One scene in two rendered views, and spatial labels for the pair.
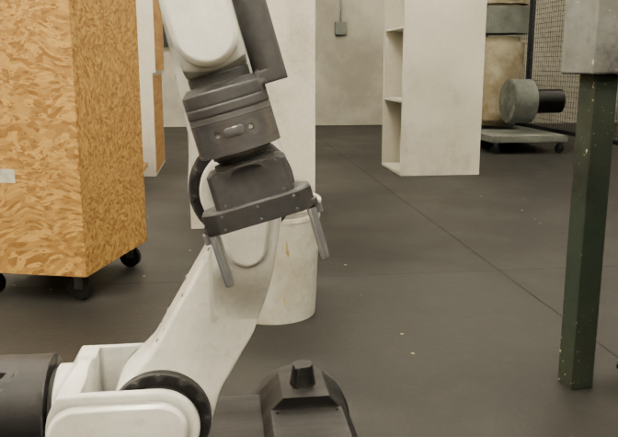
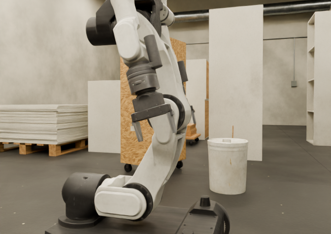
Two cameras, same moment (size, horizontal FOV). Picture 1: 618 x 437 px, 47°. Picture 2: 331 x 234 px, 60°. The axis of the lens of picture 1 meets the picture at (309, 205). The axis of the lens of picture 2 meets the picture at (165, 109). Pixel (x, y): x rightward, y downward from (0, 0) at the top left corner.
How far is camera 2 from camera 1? 34 cm
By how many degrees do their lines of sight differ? 25
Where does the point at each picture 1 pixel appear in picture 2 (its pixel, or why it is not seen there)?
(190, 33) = (123, 49)
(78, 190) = not seen: hidden behind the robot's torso
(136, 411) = (122, 195)
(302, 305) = (237, 187)
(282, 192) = (156, 106)
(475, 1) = not seen: outside the picture
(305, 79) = (258, 98)
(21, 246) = (137, 154)
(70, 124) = not seen: hidden behind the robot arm
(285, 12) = (249, 71)
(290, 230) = (231, 153)
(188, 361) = (145, 180)
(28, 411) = (91, 191)
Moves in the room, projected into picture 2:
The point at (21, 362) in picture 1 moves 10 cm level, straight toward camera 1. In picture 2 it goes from (94, 175) to (87, 181)
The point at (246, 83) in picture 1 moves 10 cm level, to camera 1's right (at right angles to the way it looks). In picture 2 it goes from (143, 66) to (176, 64)
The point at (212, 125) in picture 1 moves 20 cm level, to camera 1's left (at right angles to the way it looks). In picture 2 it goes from (131, 81) to (76, 83)
